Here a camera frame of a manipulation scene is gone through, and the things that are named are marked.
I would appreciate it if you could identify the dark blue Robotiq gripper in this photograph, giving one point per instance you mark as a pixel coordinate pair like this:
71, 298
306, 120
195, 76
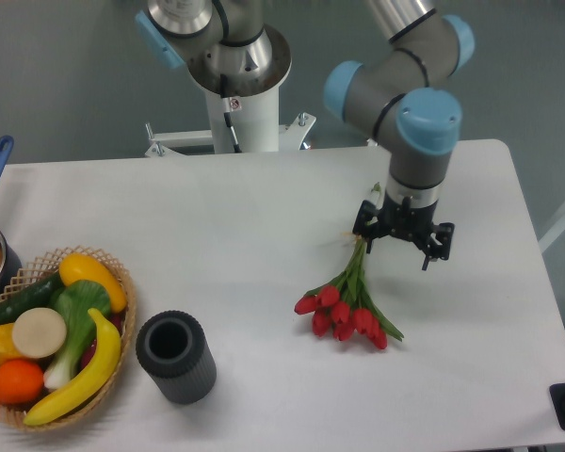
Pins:
402, 221

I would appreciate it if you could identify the red tulip bouquet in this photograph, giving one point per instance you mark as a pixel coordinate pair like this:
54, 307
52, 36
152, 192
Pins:
343, 306

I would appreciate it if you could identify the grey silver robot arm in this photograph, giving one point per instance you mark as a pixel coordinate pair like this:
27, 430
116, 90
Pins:
240, 62

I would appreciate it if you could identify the dark grey ribbed vase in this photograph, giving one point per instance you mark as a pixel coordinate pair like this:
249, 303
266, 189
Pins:
171, 348

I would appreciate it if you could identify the red fruit in basket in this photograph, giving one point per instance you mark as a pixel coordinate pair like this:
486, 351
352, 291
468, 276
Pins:
117, 321

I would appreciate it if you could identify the yellow banana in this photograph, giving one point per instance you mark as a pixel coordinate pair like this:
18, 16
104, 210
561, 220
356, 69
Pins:
87, 383

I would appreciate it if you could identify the yellow squash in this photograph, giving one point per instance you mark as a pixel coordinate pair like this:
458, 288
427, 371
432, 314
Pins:
77, 267

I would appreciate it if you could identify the green bok choy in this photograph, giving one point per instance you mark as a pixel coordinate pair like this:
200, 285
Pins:
73, 304

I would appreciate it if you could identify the woven wicker basket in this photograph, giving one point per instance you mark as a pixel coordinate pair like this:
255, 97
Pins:
42, 267

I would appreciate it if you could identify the green cucumber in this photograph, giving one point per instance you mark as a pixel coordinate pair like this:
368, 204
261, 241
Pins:
36, 295

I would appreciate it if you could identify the beige round disc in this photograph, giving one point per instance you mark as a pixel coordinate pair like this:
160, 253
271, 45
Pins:
39, 333

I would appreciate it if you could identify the orange fruit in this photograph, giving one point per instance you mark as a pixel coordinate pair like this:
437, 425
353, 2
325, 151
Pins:
21, 381

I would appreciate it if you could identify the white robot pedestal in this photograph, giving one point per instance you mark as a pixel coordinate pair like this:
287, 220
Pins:
238, 125

